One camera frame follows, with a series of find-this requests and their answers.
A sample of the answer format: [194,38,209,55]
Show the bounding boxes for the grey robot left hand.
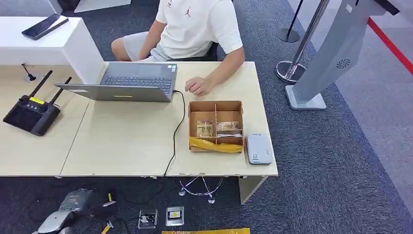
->
[59,189,118,220]

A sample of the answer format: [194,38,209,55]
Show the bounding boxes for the person's left hand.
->
[185,76,215,98]

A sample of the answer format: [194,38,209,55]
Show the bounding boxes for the wooden compartment box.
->
[188,100,244,154]

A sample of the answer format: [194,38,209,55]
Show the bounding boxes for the brown printed card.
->
[197,120,214,137]

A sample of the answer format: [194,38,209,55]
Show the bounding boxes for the pale printed card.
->
[216,121,241,131]

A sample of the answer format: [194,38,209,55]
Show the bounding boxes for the person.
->
[111,0,246,98]

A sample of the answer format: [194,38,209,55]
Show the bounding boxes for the grey laptop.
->
[55,62,178,103]

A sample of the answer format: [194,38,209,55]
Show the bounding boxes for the yellow tape strip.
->
[189,136,244,154]

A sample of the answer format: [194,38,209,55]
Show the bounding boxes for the floor socket with black plug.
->
[137,209,158,230]

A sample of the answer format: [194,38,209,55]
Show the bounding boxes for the white card reader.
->
[245,132,274,166]

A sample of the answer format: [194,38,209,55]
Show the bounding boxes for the black remote controller with antennas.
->
[2,70,73,137]

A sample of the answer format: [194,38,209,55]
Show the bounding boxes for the silver floor socket plate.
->
[165,206,185,227]

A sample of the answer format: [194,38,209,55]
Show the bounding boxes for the white desk leg panel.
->
[238,175,269,205]

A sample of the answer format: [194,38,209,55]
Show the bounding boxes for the white base panel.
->
[74,0,132,14]

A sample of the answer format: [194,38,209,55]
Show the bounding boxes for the yellow sheet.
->
[161,227,251,234]

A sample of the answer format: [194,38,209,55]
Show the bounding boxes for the grey kiosk stand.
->
[285,0,401,111]

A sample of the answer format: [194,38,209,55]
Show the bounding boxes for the white raised counter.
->
[0,16,105,85]

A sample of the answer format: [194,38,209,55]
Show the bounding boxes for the black smartphone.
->
[21,13,69,41]

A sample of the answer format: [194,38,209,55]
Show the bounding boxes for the red floor tape stripe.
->
[367,17,413,76]

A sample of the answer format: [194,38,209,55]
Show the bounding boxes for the black laptop power cable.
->
[163,90,187,177]

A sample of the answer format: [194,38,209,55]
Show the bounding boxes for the black stanchion post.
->
[276,0,304,43]

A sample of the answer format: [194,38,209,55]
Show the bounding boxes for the chrome stanchion post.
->
[275,0,330,84]

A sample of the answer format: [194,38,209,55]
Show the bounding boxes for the chrome wire cable holder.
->
[178,176,224,205]

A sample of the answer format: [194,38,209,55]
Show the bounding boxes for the black desk cable stub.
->
[21,63,37,82]

